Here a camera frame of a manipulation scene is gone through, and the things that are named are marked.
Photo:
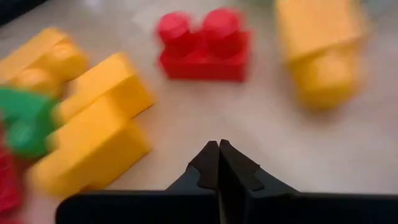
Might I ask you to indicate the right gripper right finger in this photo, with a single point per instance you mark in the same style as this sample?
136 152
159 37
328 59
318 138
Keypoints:
280 208

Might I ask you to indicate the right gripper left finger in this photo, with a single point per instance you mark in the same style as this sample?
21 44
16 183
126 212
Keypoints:
186 205

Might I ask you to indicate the yellow notched building block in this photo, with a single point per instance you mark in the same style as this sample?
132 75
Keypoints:
93 140

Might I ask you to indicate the yellow plastic building block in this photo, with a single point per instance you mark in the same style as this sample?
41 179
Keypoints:
320 46
46 56

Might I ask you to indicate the red plastic building block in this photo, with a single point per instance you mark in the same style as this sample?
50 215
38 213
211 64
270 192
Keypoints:
7 183
202 62

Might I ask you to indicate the green plastic building block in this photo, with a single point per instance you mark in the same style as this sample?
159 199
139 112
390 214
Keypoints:
25 124

